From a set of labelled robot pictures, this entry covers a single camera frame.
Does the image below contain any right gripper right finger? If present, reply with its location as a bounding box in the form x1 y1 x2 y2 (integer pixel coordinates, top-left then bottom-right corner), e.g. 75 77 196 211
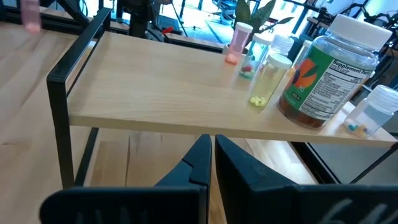
215 134 398 224

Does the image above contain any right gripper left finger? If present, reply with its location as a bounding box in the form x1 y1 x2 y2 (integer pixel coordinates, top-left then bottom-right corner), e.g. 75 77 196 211
39 134 213 224

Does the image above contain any yellow vial with yellow pills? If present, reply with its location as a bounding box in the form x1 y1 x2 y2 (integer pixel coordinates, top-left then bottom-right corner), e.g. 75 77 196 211
248 53 294 109

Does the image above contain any large gummy supplement bottle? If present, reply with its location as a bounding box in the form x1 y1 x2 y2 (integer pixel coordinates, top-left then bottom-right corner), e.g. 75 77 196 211
277 14 393 130

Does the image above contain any teal vial with red pills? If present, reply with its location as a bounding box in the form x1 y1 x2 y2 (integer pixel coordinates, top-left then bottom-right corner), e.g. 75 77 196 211
238 32 274 80

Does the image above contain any pink vial with pink pills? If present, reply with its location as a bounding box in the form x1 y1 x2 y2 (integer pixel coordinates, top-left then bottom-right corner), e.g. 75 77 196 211
224 21 254 65
20 0 42 34

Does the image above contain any clear vial, ribbed white cap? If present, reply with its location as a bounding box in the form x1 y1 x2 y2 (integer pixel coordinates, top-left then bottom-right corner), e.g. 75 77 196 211
267 34 295 60

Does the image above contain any green plant in white pot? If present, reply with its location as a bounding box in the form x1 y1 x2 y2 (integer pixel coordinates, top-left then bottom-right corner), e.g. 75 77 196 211
233 0 295 35

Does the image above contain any wooden shelf, black metal frame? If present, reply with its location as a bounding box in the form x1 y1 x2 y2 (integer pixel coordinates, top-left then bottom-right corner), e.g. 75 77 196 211
46 7 398 190

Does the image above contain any black aluminium table frame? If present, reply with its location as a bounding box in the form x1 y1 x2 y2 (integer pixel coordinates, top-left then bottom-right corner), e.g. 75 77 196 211
0 0 340 185

